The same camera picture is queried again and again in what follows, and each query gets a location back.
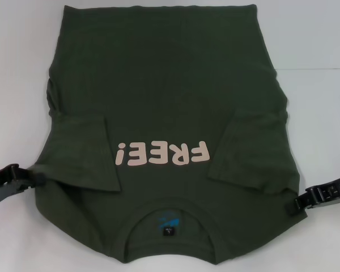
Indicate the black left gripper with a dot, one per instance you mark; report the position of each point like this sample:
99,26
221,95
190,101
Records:
3,187

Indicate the dark green FREE! t-shirt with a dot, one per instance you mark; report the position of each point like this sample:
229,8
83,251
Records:
170,85

